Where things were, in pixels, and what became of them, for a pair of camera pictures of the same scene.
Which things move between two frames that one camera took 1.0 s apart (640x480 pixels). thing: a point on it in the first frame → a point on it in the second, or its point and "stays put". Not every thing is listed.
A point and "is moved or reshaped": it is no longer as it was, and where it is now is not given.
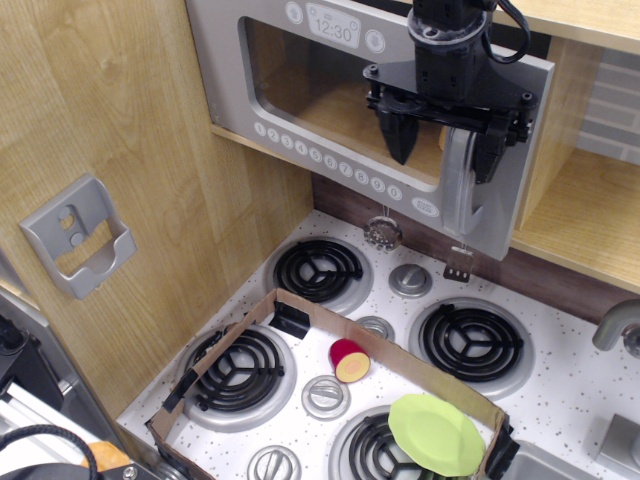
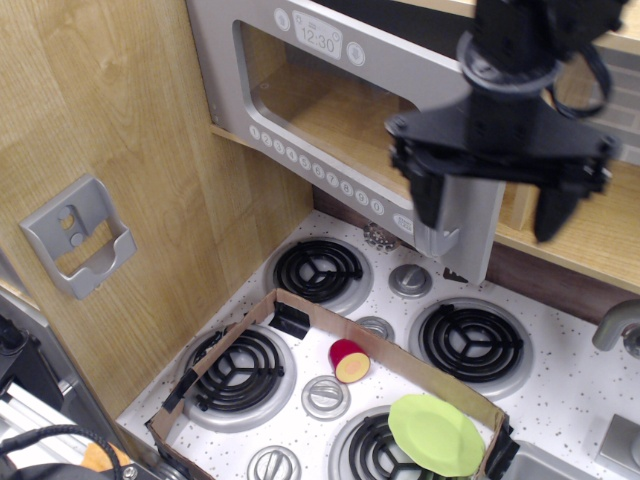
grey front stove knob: [275, 463] stays put
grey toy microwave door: [291, 71] is moved or reshaped
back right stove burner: [478, 339] stays put
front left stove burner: [245, 384] stays put
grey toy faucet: [622, 319] stays put
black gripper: [453, 78] → [505, 127]
